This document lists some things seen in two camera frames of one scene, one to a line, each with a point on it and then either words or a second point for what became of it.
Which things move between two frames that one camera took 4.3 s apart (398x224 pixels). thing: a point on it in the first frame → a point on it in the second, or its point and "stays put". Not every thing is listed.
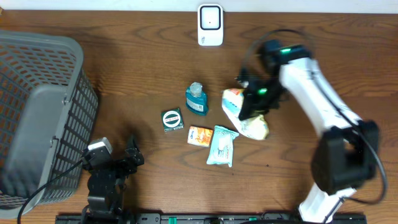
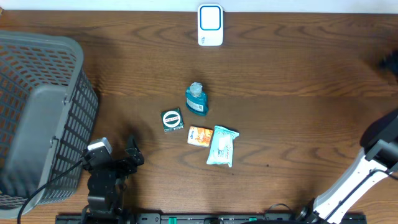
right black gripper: (252, 107) → (391, 60)
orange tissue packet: (199, 136) stays put
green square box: (171, 119) stays put
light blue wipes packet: (221, 149) stays put
